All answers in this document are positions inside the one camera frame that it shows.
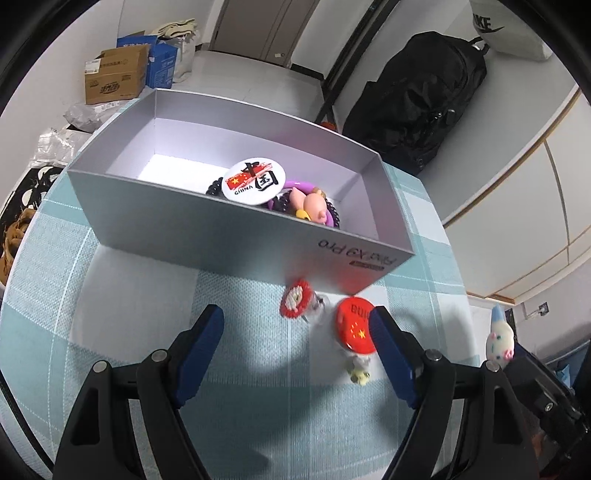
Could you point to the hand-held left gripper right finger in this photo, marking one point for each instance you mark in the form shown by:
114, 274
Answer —
392, 360

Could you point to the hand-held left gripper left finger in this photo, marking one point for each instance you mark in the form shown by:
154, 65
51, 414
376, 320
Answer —
203, 350

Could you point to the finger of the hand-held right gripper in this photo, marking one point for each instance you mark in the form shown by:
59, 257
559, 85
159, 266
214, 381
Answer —
545, 397

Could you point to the red round badge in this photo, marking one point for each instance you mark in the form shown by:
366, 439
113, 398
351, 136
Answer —
353, 325

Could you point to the white plush toy figure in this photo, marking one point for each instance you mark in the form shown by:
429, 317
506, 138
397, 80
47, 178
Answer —
501, 339

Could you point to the red white knitted hair clip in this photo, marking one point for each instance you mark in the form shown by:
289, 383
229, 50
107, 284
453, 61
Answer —
295, 300

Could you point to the grey cardboard box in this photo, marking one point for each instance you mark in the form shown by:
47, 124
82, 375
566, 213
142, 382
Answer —
231, 240

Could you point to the white round badge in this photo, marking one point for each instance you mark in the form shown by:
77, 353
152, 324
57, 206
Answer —
251, 180

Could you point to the small yellow white charm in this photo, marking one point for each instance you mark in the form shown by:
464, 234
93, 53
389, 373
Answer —
360, 374

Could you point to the white wardrobe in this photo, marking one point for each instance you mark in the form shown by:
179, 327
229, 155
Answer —
531, 207

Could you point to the black and white patterned bag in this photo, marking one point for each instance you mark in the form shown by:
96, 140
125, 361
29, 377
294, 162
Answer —
32, 189

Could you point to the small orange object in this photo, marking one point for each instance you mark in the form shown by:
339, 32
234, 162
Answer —
328, 124

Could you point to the white plastic bag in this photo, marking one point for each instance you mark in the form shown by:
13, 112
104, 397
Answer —
55, 147

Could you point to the black backpack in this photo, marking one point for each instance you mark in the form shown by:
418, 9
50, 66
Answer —
415, 101

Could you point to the clear plastic bag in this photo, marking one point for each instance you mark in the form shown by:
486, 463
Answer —
90, 115

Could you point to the brown cardboard box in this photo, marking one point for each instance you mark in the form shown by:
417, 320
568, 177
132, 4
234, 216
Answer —
115, 76

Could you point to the blue cardboard box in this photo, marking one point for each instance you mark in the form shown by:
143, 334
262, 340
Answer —
161, 62

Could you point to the white plastic sack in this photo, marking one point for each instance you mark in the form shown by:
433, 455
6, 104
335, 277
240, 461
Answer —
184, 57

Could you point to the beige folded cloth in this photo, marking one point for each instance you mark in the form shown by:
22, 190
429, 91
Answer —
178, 28

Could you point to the grey door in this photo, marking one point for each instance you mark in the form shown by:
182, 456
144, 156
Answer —
258, 23

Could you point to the white tote bag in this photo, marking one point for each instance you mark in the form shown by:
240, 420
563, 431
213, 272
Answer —
508, 32

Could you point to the wall socket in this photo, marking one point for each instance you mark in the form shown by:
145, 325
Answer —
538, 309

